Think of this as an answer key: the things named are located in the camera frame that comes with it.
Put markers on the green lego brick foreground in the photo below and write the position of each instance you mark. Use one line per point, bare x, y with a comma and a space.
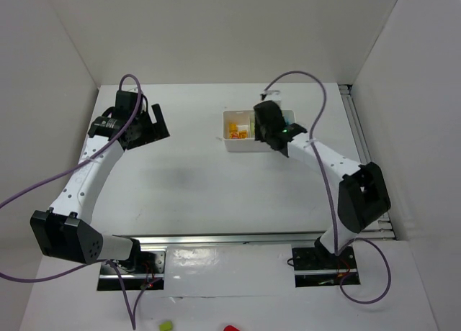
166, 326

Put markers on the small orange lego brick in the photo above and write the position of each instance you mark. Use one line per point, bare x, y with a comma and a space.
233, 127

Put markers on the white three-compartment tray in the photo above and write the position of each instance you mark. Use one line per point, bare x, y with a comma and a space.
242, 118

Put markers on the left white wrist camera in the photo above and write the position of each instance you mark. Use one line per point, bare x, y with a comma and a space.
131, 90

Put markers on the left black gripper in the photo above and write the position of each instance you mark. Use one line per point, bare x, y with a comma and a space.
153, 128

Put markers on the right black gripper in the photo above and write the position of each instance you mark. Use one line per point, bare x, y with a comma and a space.
269, 120

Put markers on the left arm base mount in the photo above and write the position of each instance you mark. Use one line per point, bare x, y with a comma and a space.
145, 272

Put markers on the yellow striped bee lego brick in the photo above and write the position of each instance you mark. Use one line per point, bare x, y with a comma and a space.
243, 134

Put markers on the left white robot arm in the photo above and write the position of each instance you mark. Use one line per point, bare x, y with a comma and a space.
64, 231

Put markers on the aluminium rail front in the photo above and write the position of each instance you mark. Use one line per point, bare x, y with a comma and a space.
227, 239

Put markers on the red object foreground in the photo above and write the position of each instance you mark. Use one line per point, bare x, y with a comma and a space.
230, 328

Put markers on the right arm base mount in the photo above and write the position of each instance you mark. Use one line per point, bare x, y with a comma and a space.
314, 268

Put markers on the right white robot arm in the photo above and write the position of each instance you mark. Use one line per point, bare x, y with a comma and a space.
356, 192

